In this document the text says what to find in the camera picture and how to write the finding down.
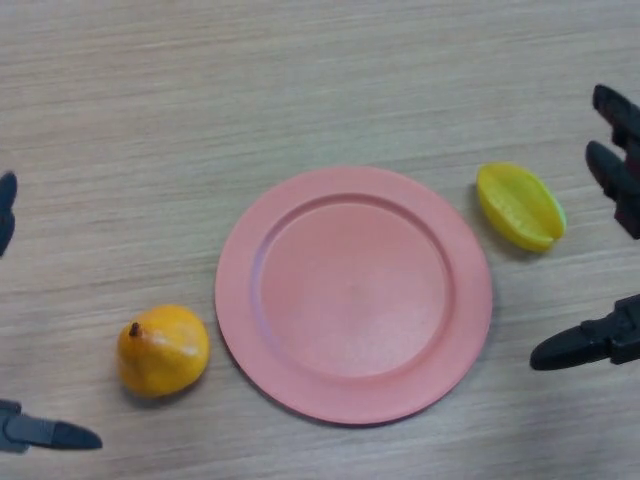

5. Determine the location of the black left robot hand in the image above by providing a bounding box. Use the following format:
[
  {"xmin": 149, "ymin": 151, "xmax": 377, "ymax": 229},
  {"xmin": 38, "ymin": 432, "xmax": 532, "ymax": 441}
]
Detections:
[{"xmin": 0, "ymin": 171, "xmax": 104, "ymax": 455}]

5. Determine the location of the pink round plate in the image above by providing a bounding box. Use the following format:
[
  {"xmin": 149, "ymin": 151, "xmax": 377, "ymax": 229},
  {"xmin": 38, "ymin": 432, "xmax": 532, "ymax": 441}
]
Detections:
[{"xmin": 214, "ymin": 166, "xmax": 494, "ymax": 426}]

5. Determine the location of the yellow pear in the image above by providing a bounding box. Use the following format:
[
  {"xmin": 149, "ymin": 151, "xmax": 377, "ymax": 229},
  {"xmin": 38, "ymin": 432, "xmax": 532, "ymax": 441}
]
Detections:
[{"xmin": 116, "ymin": 304, "xmax": 211, "ymax": 399}]

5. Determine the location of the yellow starfruit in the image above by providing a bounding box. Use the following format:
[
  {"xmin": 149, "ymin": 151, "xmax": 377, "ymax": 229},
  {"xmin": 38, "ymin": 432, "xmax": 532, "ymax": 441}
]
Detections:
[{"xmin": 475, "ymin": 161, "xmax": 568, "ymax": 253}]

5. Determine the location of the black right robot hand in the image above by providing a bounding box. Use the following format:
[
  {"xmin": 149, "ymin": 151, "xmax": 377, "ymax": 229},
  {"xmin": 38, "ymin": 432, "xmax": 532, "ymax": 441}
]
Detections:
[{"xmin": 529, "ymin": 83, "xmax": 640, "ymax": 372}]

